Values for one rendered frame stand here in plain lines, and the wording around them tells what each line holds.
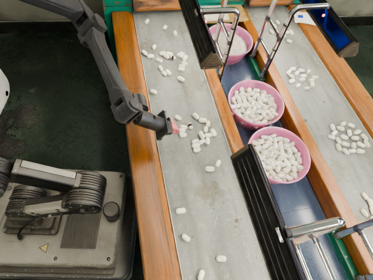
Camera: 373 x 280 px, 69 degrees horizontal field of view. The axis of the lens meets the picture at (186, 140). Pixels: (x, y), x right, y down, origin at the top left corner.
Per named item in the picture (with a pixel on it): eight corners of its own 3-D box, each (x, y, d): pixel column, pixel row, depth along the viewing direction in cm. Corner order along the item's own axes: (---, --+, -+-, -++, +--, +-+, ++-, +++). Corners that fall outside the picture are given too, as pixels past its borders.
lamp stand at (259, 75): (258, 86, 144) (295, 8, 106) (246, 60, 154) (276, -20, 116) (290, 83, 148) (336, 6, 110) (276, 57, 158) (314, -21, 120)
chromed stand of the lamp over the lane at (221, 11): (185, 93, 137) (197, 13, 99) (177, 65, 146) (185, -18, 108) (221, 90, 140) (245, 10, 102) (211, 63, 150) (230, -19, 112)
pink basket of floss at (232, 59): (233, 76, 146) (238, 63, 138) (193, 53, 152) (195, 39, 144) (256, 50, 159) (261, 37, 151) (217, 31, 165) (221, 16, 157)
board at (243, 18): (193, 24, 152) (194, 22, 151) (188, 8, 159) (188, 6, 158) (248, 21, 158) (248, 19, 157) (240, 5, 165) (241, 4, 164)
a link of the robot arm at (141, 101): (114, 120, 89) (131, 105, 86) (110, 95, 96) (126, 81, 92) (140, 132, 98) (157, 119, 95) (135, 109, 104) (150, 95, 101)
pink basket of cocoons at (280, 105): (247, 144, 124) (253, 133, 116) (213, 104, 135) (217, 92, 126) (287, 121, 134) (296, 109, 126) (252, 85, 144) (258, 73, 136)
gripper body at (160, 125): (167, 110, 103) (152, 104, 98) (171, 133, 98) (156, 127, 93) (156, 119, 106) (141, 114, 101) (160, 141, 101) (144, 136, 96)
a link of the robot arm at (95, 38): (74, 30, 102) (91, 10, 98) (86, 36, 107) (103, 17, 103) (112, 125, 89) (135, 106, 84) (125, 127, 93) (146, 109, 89)
